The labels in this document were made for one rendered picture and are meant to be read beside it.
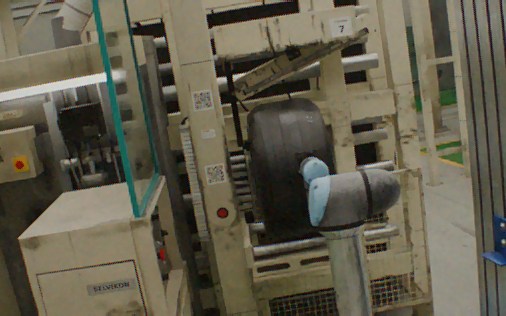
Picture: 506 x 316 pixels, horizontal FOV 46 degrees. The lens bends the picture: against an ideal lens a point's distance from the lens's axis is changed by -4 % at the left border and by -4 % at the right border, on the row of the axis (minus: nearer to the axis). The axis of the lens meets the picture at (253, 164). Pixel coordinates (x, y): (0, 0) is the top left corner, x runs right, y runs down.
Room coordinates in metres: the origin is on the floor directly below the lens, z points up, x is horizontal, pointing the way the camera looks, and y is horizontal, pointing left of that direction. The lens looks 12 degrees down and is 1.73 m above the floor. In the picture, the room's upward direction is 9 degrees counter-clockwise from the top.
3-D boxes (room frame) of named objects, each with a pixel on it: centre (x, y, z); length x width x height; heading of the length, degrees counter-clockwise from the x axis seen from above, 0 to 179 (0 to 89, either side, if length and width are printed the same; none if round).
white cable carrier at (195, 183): (2.38, 0.24, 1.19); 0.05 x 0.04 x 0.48; 1
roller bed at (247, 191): (2.82, 0.12, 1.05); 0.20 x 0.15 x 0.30; 91
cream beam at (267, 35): (2.74, -0.23, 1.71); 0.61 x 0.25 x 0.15; 91
